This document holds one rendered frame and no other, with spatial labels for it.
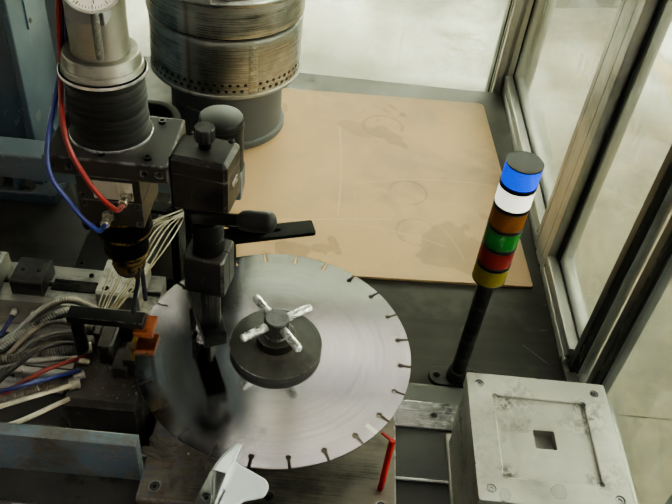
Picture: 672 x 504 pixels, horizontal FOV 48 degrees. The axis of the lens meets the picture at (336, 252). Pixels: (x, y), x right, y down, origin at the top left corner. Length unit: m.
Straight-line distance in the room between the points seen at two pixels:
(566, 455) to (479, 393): 0.12
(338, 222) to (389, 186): 0.16
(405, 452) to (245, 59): 0.74
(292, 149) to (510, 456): 0.86
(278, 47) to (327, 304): 0.61
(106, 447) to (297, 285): 0.34
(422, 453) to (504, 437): 0.17
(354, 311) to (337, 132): 0.73
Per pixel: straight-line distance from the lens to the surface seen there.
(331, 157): 1.55
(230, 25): 1.37
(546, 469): 0.95
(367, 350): 0.93
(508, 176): 0.90
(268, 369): 0.88
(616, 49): 1.20
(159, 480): 0.94
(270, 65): 1.43
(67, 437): 0.81
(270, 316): 0.88
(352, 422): 0.86
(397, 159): 1.57
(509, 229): 0.94
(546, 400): 1.00
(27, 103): 1.39
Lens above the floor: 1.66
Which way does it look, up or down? 43 degrees down
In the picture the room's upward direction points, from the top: 7 degrees clockwise
